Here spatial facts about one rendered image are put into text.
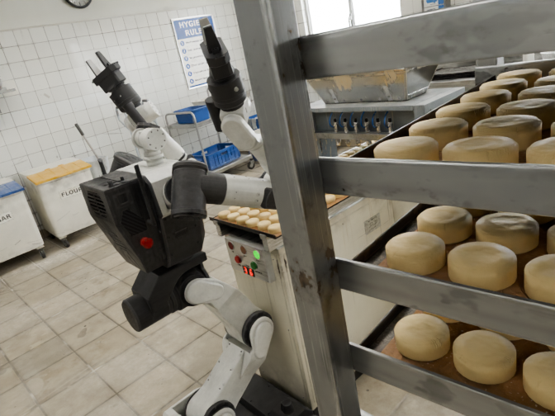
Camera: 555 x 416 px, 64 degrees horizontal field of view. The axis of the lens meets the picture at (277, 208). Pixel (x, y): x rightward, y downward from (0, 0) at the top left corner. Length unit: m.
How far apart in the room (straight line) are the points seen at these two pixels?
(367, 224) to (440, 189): 1.62
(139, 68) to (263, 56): 5.53
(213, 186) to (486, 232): 0.89
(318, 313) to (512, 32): 0.25
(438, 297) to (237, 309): 1.35
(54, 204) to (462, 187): 4.59
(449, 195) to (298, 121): 0.12
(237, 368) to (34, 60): 4.30
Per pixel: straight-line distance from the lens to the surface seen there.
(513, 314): 0.33
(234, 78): 1.14
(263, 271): 1.64
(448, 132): 0.40
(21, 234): 4.74
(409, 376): 0.42
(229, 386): 1.78
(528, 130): 0.39
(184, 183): 1.20
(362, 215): 1.89
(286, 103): 0.32
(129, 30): 5.86
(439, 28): 0.29
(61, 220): 4.83
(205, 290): 1.51
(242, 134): 1.19
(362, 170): 0.33
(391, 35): 0.30
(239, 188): 1.24
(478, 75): 0.73
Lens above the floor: 1.52
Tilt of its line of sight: 20 degrees down
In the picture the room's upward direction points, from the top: 12 degrees counter-clockwise
